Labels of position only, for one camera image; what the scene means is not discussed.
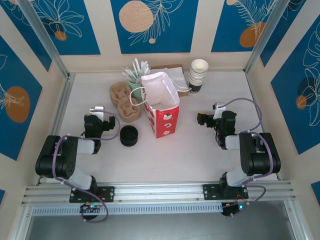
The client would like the red and white paper bag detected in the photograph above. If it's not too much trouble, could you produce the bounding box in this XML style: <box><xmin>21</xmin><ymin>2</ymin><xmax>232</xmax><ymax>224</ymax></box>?
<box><xmin>129</xmin><ymin>71</ymin><xmax>193</xmax><ymax>139</ymax></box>

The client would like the paper coffee cup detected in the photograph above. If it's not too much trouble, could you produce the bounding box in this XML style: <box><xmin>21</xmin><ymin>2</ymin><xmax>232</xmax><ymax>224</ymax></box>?
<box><xmin>190</xmin><ymin>58</ymin><xmax>209</xmax><ymax>76</ymax></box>

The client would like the brown cardboard napkin tray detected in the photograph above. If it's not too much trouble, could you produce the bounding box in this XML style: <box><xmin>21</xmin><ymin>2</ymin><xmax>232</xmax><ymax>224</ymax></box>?
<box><xmin>150</xmin><ymin>64</ymin><xmax>191</xmax><ymax>99</ymax></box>

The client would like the stack of paper cups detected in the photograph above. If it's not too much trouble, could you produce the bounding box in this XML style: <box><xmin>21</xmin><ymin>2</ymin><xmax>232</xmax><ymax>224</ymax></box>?
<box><xmin>187</xmin><ymin>69</ymin><xmax>208</xmax><ymax>96</ymax></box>

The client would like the stack of black lids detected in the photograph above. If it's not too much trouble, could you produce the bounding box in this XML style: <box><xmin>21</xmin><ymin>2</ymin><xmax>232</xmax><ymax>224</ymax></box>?
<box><xmin>119</xmin><ymin>126</ymin><xmax>140</xmax><ymax>147</ymax></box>

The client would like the mint green straw holder cup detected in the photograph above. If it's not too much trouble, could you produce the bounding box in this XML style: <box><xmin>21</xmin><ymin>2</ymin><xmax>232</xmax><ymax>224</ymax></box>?
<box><xmin>127</xmin><ymin>74</ymin><xmax>145</xmax><ymax>101</ymax></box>

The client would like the controller board with LED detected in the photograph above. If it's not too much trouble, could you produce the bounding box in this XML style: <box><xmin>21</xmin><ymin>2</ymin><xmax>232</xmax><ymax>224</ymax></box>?
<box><xmin>221</xmin><ymin>201</ymin><xmax>247</xmax><ymax>219</ymax></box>
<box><xmin>79</xmin><ymin>202</ymin><xmax>103</xmax><ymax>221</ymax></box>

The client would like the grey metal sheet panel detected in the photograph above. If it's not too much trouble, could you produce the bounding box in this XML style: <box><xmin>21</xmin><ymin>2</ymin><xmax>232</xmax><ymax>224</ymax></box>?
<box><xmin>24</xmin><ymin>214</ymin><xmax>301</xmax><ymax>240</ymax></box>

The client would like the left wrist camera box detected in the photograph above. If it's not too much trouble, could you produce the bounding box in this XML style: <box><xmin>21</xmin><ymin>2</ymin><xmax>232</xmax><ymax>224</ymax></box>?
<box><xmin>89</xmin><ymin>105</ymin><xmax>105</xmax><ymax>121</ymax></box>

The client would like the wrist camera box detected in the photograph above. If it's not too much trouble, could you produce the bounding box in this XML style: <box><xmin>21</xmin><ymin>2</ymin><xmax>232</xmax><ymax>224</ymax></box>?
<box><xmin>89</xmin><ymin>105</ymin><xmax>105</xmax><ymax>121</ymax></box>
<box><xmin>211</xmin><ymin>101</ymin><xmax>226</xmax><ymax>120</ymax></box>

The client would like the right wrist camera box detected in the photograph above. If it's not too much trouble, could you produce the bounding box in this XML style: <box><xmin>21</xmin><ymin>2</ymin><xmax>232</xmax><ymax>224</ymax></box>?
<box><xmin>211</xmin><ymin>101</ymin><xmax>226</xmax><ymax>120</ymax></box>

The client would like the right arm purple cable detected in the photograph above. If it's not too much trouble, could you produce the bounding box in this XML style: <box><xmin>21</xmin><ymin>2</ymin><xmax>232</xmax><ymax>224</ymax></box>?
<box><xmin>223</xmin><ymin>97</ymin><xmax>274</xmax><ymax>218</ymax></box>

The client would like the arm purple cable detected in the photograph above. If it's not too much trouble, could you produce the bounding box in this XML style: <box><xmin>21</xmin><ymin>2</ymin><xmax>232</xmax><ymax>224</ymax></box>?
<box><xmin>223</xmin><ymin>97</ymin><xmax>274</xmax><ymax>218</ymax></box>
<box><xmin>51</xmin><ymin>110</ymin><xmax>120</xmax><ymax>223</ymax></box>

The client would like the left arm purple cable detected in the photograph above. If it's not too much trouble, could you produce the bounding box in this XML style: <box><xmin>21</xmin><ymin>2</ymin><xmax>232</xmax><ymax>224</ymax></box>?
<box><xmin>51</xmin><ymin>110</ymin><xmax>120</xmax><ymax>223</ymax></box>

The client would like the long aluminium base rail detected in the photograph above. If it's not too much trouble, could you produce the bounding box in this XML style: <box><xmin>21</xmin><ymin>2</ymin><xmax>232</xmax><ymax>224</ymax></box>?
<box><xmin>21</xmin><ymin>181</ymin><xmax>297</xmax><ymax>207</ymax></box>

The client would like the aluminium frame post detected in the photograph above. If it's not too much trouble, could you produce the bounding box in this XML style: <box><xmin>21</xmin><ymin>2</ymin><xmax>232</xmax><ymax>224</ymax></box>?
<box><xmin>244</xmin><ymin>0</ymin><xmax>288</xmax><ymax>74</ymax></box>
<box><xmin>17</xmin><ymin>0</ymin><xmax>71</xmax><ymax>79</ymax></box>

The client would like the white slotted cable duct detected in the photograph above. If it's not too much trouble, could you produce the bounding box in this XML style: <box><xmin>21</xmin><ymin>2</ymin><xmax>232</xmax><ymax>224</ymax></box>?
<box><xmin>31</xmin><ymin>202</ymin><xmax>224</xmax><ymax>216</ymax></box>

